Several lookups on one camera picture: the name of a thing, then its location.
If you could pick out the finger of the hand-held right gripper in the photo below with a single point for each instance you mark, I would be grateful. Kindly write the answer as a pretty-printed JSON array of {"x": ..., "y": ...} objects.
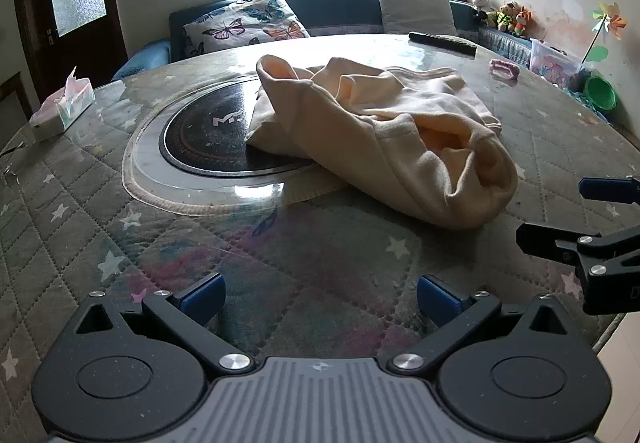
[
  {"x": 550, "y": 243},
  {"x": 607, "y": 189}
]

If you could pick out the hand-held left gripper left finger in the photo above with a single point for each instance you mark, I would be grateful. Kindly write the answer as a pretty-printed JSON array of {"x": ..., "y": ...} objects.
[{"x": 202, "y": 298}]

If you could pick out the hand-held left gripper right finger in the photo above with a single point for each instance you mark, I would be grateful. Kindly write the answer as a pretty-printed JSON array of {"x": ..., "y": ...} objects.
[{"x": 440, "y": 300}]

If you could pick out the cream fleece garment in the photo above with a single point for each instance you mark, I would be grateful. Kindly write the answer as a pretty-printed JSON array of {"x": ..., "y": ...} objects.
[{"x": 400, "y": 148}]

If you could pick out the green plastic bowl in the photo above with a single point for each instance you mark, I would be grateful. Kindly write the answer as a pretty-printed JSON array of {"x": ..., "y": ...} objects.
[{"x": 600, "y": 93}]

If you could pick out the clear plastic storage box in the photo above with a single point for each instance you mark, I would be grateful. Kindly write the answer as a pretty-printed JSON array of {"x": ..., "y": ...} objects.
[{"x": 552, "y": 63}]

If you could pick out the round black induction cooktop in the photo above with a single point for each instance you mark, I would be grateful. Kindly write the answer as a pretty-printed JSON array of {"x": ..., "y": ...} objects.
[{"x": 200, "y": 143}]

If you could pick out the small pink hair clip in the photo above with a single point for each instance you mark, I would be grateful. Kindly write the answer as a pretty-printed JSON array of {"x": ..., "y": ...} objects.
[{"x": 504, "y": 69}]

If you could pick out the colourful pinwheel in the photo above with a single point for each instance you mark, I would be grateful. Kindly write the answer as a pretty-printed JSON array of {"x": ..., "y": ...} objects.
[{"x": 609, "y": 18}]

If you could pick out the orange plush toy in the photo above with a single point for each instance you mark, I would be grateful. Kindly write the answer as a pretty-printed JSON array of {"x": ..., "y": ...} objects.
[{"x": 522, "y": 22}]

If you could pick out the brown plush bear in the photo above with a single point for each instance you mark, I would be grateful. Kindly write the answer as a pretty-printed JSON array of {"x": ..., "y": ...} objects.
[{"x": 506, "y": 17}]

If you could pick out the black remote control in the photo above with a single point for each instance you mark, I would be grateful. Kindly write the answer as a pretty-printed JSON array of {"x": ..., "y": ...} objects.
[{"x": 440, "y": 42}]

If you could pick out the black and white plush toy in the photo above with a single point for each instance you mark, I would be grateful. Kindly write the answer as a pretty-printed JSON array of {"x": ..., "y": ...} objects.
[{"x": 481, "y": 3}]

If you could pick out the pink and green tissue box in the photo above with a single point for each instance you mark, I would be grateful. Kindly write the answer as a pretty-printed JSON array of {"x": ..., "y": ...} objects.
[{"x": 65, "y": 108}]

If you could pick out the plain grey pillow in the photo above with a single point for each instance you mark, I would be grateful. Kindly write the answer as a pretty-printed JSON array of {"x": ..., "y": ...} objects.
[{"x": 417, "y": 10}]

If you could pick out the butterfly print pillow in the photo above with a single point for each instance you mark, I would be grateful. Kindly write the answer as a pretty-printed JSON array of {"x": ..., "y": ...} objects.
[{"x": 240, "y": 23}]

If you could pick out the dark door with frosted glass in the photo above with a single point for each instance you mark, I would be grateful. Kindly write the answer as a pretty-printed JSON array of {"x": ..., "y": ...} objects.
[{"x": 35, "y": 48}]

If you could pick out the blue sofa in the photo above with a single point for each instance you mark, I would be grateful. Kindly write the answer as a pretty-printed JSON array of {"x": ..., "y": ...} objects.
[{"x": 345, "y": 10}]

